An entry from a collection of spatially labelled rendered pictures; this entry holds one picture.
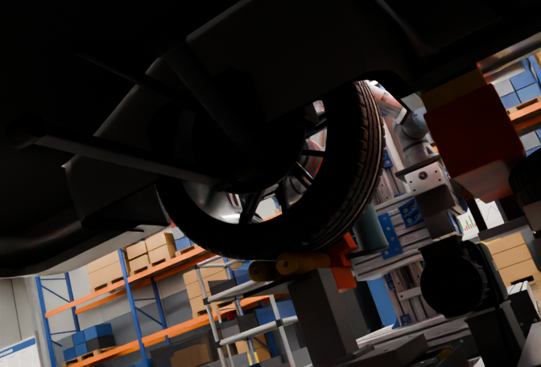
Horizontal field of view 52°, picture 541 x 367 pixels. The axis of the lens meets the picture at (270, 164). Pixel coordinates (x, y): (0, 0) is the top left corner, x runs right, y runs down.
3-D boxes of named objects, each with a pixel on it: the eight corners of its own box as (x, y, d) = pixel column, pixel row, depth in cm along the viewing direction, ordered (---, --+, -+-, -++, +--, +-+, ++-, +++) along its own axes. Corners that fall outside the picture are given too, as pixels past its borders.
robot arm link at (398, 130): (422, 147, 249) (410, 121, 253) (434, 135, 236) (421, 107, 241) (398, 154, 246) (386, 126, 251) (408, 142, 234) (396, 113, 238)
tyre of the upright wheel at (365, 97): (240, 314, 145) (113, 148, 173) (279, 307, 166) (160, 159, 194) (419, 122, 131) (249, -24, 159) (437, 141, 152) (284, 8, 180)
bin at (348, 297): (338, 353, 760) (315, 284, 790) (358, 345, 813) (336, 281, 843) (372, 343, 735) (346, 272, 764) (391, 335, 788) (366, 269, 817)
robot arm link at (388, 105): (431, 121, 240) (316, 68, 243) (445, 106, 226) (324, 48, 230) (423, 144, 236) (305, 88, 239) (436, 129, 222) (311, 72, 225)
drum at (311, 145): (272, 182, 175) (258, 142, 179) (299, 189, 194) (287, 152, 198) (311, 163, 170) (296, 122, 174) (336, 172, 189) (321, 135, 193)
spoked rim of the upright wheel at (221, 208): (241, 270, 147) (141, 146, 168) (280, 269, 167) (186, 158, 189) (373, 126, 136) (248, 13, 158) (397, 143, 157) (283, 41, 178)
